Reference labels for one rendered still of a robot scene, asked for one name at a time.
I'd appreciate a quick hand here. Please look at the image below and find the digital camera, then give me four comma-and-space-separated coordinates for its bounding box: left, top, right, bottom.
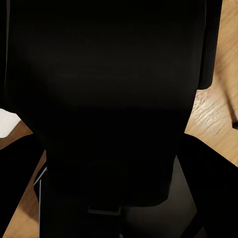
0, 0, 223, 215

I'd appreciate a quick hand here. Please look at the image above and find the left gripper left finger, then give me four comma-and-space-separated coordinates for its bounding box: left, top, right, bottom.
0, 134, 45, 238

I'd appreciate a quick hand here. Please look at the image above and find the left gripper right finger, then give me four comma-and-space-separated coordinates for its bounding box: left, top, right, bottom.
177, 133, 238, 238

